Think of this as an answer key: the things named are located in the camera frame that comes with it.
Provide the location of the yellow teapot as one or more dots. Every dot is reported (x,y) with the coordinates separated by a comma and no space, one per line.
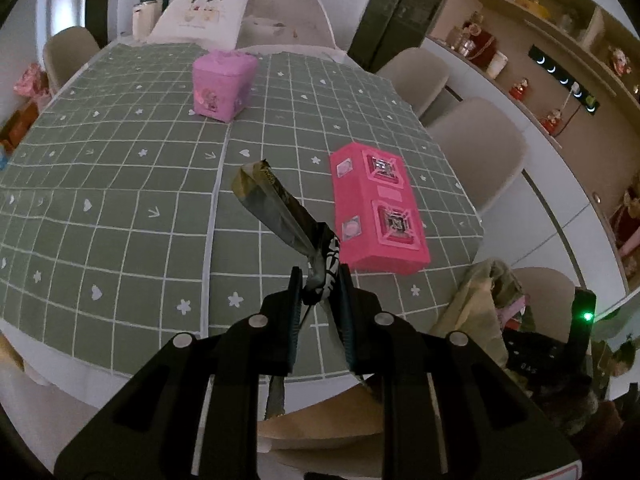
(527,5)

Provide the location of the large costumed doll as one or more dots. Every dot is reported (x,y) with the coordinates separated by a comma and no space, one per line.
(627,225)

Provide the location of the flat pink rectangular box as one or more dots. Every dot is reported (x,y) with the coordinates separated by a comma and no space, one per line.
(370,240)

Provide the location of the green checked table mat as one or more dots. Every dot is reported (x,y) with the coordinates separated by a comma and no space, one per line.
(300,110)
(100,170)

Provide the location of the small red doll figurine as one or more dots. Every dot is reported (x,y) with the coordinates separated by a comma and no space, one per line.
(520,90)
(552,122)

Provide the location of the red seated figurine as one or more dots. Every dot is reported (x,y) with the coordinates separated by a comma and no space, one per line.
(619,62)

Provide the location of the pink gift bag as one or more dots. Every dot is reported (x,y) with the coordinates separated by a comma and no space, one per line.
(31,80)

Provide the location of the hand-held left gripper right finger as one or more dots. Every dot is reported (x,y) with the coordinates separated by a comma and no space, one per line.
(347,340)

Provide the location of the black power strip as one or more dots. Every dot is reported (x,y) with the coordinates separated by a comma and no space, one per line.
(550,67)

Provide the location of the white sideboard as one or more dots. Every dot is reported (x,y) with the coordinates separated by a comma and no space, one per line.
(565,200)

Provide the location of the long green gold snack wrapper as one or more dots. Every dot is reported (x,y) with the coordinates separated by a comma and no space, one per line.
(280,205)

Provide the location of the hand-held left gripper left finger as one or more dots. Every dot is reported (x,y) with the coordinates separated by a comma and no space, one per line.
(295,330)

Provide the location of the pink cube box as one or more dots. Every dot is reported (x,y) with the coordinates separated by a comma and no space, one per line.
(222,90)

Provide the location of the dark door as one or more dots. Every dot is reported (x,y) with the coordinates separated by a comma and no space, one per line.
(100,0)

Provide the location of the beige shell chair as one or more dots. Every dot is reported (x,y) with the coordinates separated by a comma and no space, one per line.
(70,55)
(480,150)
(545,285)
(35,375)
(325,465)
(415,77)

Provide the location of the orange cardboard box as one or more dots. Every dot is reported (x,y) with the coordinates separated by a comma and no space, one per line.
(17,130)

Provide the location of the cream tumbler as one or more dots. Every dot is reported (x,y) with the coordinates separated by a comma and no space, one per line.
(498,65)

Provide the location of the tan seat cushion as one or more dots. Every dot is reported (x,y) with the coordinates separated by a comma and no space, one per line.
(325,425)

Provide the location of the dark glass cabinet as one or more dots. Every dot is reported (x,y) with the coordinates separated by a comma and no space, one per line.
(400,5)

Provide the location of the wooden wall shelf unit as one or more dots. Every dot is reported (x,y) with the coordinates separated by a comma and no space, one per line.
(615,130)

